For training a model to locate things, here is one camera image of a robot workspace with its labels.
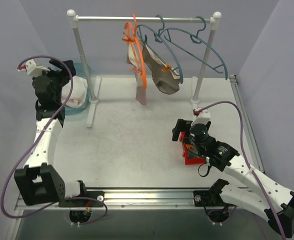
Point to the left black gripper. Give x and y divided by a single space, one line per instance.
62 69

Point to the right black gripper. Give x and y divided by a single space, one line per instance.
183 127

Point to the white pink-trimmed underwear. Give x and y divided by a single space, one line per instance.
78 94

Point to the grey beige underwear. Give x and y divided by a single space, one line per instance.
165 82

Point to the orange clothespin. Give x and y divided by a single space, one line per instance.
167 68

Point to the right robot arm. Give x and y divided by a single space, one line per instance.
263 196

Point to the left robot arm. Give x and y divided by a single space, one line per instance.
38 181

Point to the beige brown underwear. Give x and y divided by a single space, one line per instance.
134 60

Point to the orange plastic hanger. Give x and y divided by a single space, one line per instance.
130 36

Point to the teal plastic basin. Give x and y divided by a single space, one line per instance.
81 73

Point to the colourful clothespins pile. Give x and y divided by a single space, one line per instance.
188 150

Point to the red plastic bin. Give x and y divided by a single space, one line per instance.
190 161

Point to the white clothes rack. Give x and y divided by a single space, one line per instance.
205 35

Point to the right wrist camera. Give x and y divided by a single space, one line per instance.
200 116

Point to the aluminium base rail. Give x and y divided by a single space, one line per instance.
165 198

